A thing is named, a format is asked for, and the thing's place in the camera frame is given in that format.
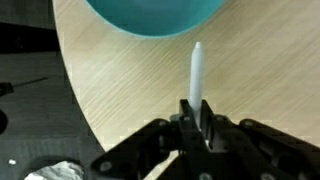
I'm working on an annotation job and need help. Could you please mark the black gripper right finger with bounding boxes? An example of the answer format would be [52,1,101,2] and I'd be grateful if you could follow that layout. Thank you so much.
[200,98,320,180]

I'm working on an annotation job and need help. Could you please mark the teal bowl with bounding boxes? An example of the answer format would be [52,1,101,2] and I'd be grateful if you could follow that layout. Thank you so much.
[85,0,228,38]

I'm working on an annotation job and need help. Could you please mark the white lumpy object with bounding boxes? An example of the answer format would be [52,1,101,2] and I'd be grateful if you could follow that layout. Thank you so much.
[23,160,85,180]

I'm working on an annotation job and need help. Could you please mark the white pen with grey tip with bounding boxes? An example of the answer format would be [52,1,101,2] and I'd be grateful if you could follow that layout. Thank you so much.
[188,41,205,129]

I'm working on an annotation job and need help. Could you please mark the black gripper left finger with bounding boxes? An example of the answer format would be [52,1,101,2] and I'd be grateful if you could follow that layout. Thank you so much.
[90,98,214,180]

